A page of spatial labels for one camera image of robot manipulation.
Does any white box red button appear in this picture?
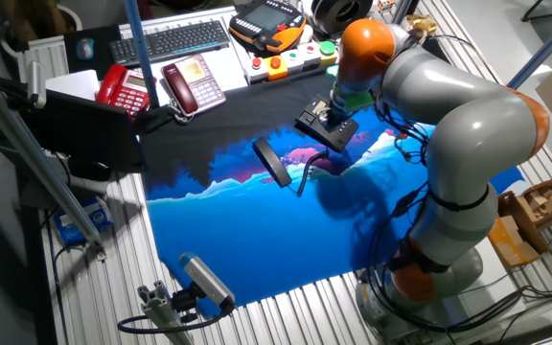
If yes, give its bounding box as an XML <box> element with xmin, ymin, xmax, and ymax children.
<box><xmin>297</xmin><ymin>41</ymin><xmax>324</xmax><ymax>68</ymax></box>
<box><xmin>244</xmin><ymin>56</ymin><xmax>270</xmax><ymax>86</ymax></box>

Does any short aluminium profile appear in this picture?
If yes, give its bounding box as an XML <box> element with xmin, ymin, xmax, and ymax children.
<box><xmin>136</xmin><ymin>280</ymin><xmax>195</xmax><ymax>345</ymax></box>

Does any silver metal pole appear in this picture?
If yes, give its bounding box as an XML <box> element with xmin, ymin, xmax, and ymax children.
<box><xmin>390</xmin><ymin>0</ymin><xmax>414</xmax><ymax>25</ymax></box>

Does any yellow box green button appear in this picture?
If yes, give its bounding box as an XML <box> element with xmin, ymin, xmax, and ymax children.
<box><xmin>317</xmin><ymin>40</ymin><xmax>340</xmax><ymax>67</ymax></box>

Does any long aluminium bar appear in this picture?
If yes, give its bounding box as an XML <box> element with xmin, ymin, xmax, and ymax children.
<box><xmin>0</xmin><ymin>65</ymin><xmax>108</xmax><ymax>263</ymax></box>

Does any gold foil wrapper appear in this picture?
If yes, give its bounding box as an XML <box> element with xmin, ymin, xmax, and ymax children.
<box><xmin>402</xmin><ymin>13</ymin><xmax>438</xmax><ymax>38</ymax></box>

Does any black telephone handset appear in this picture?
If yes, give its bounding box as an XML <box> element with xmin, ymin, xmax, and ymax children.
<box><xmin>251</xmin><ymin>136</ymin><xmax>293</xmax><ymax>189</ymax></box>

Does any black computer keyboard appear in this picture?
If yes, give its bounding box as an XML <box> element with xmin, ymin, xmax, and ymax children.
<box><xmin>108</xmin><ymin>19</ymin><xmax>232</xmax><ymax>67</ymax></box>

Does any red desk telephone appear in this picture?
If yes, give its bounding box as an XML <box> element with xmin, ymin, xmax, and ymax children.
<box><xmin>95</xmin><ymin>63</ymin><xmax>158</xmax><ymax>122</ymax></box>

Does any slim silver camera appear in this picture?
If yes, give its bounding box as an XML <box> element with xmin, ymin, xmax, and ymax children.
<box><xmin>25</xmin><ymin>59</ymin><xmax>48</xmax><ymax>109</ymax></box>

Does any black desk telephone base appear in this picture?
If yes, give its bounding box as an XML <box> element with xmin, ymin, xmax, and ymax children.
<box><xmin>293</xmin><ymin>94</ymin><xmax>360</xmax><ymax>154</ymax></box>

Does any yellow cardboard box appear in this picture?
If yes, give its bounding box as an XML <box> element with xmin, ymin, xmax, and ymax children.
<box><xmin>488</xmin><ymin>214</ymin><xmax>541</xmax><ymax>269</ymax></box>

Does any black filament spool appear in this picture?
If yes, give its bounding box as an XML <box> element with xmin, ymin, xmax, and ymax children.
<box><xmin>310</xmin><ymin>0</ymin><xmax>375</xmax><ymax>35</ymax></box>

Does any maroon desk telephone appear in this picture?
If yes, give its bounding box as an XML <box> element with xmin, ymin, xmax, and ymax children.
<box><xmin>160</xmin><ymin>53</ymin><xmax>227</xmax><ymax>119</ymax></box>

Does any blue small box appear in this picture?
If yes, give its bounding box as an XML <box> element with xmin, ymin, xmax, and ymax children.
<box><xmin>54</xmin><ymin>195</ymin><xmax>114</xmax><ymax>247</ymax></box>

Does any black mouse pad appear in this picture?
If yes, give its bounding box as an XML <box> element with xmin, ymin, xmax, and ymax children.
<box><xmin>63</xmin><ymin>24</ymin><xmax>124</xmax><ymax>81</ymax></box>

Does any blue metal pole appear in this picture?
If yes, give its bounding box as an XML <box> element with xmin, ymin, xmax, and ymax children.
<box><xmin>123</xmin><ymin>0</ymin><xmax>158</xmax><ymax>109</ymax></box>
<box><xmin>508</xmin><ymin>3</ymin><xmax>552</xmax><ymax>90</ymax></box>

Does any white flat box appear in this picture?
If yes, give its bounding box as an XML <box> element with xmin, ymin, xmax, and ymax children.
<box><xmin>44</xmin><ymin>69</ymin><xmax>101</xmax><ymax>103</ymax></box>

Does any white box green button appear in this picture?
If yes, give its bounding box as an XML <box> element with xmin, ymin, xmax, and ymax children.
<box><xmin>280</xmin><ymin>47</ymin><xmax>307</xmax><ymax>76</ymax></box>

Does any blue landscape print cloth mat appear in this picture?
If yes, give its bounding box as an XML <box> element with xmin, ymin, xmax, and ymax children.
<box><xmin>134</xmin><ymin>64</ymin><xmax>526</xmax><ymax>309</ymax></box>

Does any black camera cable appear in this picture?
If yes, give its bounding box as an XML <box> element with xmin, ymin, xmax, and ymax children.
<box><xmin>116</xmin><ymin>301</ymin><xmax>235</xmax><ymax>335</ymax></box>

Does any silver camera blue cap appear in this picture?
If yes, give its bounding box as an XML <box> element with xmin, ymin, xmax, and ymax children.
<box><xmin>177</xmin><ymin>251</ymin><xmax>237</xmax><ymax>311</ymax></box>

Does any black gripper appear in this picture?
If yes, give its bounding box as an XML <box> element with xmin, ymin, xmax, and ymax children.
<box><xmin>321</xmin><ymin>103</ymin><xmax>354</xmax><ymax>140</ymax></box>

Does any orange box red button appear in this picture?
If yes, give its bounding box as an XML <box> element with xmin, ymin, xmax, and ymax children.
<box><xmin>264</xmin><ymin>55</ymin><xmax>289</xmax><ymax>81</ymax></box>

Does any open brown cardboard box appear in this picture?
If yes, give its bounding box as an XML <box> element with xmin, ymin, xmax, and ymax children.
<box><xmin>495</xmin><ymin>174</ymin><xmax>552</xmax><ymax>256</ymax></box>

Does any green gripper mount plate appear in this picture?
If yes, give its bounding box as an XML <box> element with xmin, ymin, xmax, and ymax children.
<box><xmin>326</xmin><ymin>64</ymin><xmax>376</xmax><ymax>112</ymax></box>

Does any black laptop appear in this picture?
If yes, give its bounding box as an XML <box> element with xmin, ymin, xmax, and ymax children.
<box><xmin>0</xmin><ymin>76</ymin><xmax>146</xmax><ymax>174</ymax></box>

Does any black arm strap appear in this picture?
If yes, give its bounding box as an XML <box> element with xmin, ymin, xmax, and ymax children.
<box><xmin>427</xmin><ymin>184</ymin><xmax>492</xmax><ymax>213</ymax></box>
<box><xmin>390</xmin><ymin>237</ymin><xmax>452</xmax><ymax>274</ymax></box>

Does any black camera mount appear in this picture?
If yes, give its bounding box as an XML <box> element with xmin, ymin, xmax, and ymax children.
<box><xmin>170</xmin><ymin>282</ymin><xmax>206</xmax><ymax>325</ymax></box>

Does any orange black teach pendant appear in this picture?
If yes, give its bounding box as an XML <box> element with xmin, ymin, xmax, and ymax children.
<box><xmin>228</xmin><ymin>0</ymin><xmax>308</xmax><ymax>55</ymax></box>

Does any grey computer mouse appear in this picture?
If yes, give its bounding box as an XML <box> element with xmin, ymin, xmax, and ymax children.
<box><xmin>75</xmin><ymin>36</ymin><xmax>96</xmax><ymax>61</ymax></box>

